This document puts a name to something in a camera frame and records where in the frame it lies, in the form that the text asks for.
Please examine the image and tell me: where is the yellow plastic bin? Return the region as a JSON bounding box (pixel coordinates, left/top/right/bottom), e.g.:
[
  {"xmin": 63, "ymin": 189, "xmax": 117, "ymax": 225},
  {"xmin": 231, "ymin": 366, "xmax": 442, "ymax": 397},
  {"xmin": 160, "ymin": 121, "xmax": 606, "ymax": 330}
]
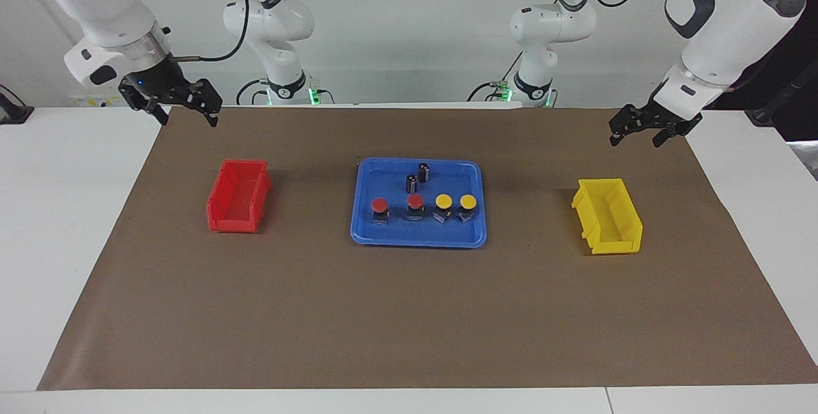
[{"xmin": 571, "ymin": 178, "xmax": 644, "ymax": 256}]

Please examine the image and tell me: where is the red plastic bin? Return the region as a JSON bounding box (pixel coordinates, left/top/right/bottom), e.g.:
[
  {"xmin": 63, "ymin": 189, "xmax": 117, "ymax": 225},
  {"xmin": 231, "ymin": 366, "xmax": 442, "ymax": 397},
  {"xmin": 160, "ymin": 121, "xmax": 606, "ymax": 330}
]
[{"xmin": 206, "ymin": 158, "xmax": 273, "ymax": 234}]

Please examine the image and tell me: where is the black tripod stand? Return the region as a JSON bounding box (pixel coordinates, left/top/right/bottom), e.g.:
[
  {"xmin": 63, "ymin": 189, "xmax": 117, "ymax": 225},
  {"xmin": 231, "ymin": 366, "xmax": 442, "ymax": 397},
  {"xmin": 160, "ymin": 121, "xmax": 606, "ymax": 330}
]
[{"xmin": 745, "ymin": 59, "xmax": 818, "ymax": 128}]

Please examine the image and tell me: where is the black table clamp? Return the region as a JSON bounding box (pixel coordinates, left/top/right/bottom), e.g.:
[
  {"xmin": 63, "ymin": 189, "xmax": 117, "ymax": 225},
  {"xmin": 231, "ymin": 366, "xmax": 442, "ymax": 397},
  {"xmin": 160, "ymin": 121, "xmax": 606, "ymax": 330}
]
[{"xmin": 0, "ymin": 85, "xmax": 35, "ymax": 125}]

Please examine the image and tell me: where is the blue plastic tray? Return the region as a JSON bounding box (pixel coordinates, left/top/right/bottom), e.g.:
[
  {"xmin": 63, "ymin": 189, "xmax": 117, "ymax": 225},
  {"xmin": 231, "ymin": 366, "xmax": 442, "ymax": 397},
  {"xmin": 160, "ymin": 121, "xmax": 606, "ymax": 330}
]
[{"xmin": 350, "ymin": 157, "xmax": 488, "ymax": 249}]

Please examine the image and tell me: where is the brown paper mat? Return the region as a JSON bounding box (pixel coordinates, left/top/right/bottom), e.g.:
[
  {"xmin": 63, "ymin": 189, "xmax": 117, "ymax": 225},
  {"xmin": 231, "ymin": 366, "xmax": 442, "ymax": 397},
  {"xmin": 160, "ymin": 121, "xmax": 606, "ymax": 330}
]
[{"xmin": 36, "ymin": 106, "xmax": 818, "ymax": 391}]

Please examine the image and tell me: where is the black right base cable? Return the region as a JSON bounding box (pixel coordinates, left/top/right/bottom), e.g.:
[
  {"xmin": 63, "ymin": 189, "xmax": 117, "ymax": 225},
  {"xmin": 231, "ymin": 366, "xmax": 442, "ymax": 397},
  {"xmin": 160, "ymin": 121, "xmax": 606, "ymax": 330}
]
[{"xmin": 235, "ymin": 77, "xmax": 270, "ymax": 107}]

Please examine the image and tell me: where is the black base cable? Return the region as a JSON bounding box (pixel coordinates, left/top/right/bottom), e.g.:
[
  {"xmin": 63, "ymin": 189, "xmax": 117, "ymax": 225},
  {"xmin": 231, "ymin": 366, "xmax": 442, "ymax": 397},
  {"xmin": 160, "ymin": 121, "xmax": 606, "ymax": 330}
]
[
  {"xmin": 235, "ymin": 77, "xmax": 270, "ymax": 107},
  {"xmin": 467, "ymin": 50, "xmax": 523, "ymax": 103}
]

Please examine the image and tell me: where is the white wall outlet box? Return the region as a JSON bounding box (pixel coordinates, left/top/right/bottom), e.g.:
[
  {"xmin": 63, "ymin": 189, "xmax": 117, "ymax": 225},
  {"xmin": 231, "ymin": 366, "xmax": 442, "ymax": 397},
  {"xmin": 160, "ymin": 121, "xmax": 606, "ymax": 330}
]
[{"xmin": 69, "ymin": 93, "xmax": 123, "ymax": 107}]

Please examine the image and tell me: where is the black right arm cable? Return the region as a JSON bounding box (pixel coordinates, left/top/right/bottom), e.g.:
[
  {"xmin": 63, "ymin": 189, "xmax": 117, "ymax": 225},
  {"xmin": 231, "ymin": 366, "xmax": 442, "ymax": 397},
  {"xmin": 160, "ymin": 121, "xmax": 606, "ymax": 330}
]
[{"xmin": 173, "ymin": 0, "xmax": 250, "ymax": 63}]

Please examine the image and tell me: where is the black left base cable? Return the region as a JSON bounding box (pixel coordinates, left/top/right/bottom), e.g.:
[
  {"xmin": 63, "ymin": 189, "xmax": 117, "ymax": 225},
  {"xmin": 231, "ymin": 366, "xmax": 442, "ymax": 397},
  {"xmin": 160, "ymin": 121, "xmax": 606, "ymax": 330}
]
[{"xmin": 467, "ymin": 50, "xmax": 523, "ymax": 103}]

